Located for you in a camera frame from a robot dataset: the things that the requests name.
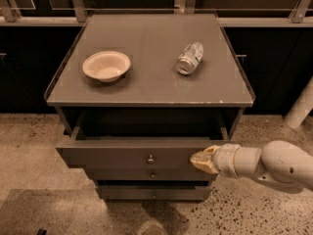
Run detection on grey middle drawer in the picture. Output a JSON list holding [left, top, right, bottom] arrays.
[[85, 167, 216, 181]]

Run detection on white paper bowl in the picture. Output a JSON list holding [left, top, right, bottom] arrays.
[[82, 51, 131, 82]]

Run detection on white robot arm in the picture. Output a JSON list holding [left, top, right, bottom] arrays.
[[190, 141, 313, 193]]

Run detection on grey drawer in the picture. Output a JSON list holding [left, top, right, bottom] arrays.
[[97, 185, 211, 201], [57, 138, 226, 169], [85, 167, 216, 181]]

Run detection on brass top drawer knob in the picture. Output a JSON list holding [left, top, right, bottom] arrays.
[[147, 155, 155, 165]]

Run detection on grey bottom drawer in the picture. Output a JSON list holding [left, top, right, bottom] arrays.
[[97, 185, 211, 201]]

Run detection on grey drawer cabinet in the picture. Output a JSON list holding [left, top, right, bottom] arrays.
[[45, 14, 254, 189]]

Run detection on crushed silver can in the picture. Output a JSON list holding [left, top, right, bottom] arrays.
[[176, 42, 204, 75]]

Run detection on grey top drawer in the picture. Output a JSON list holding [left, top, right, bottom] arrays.
[[57, 138, 226, 169]]

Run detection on metal railing frame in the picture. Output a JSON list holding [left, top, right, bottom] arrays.
[[0, 0, 313, 27]]

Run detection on white cylindrical post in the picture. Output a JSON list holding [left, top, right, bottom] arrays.
[[285, 76, 313, 128]]

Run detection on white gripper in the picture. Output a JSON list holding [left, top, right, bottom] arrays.
[[190, 144, 240, 178]]

